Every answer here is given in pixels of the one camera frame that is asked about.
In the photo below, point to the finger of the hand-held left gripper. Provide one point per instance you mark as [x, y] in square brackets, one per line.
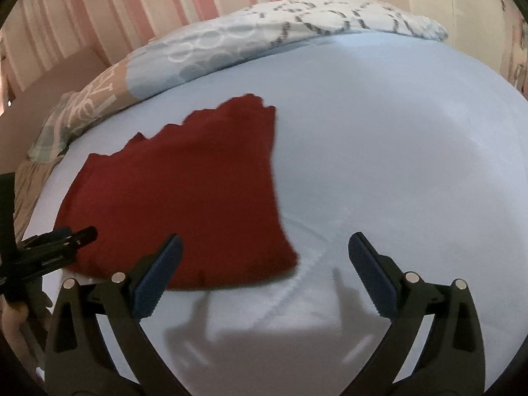
[62, 239]
[49, 260]

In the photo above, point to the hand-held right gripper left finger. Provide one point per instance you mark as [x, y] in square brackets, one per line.
[159, 276]

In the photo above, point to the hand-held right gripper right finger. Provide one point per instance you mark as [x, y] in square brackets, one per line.
[371, 276]

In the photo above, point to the dark red shirt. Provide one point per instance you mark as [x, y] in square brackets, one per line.
[185, 194]

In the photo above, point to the person's left hand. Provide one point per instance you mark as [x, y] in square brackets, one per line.
[16, 313]

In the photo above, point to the green checked pillow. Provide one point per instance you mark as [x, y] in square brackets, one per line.
[49, 140]

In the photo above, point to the bed with light blue sheet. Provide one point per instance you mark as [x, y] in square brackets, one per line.
[392, 152]

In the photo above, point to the beige headboard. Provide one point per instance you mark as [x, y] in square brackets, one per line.
[62, 74]

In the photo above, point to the patterned blue beige pillow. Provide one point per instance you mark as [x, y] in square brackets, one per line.
[206, 49]

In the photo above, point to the white wardrobe with stickers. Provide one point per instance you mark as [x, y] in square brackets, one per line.
[466, 4]

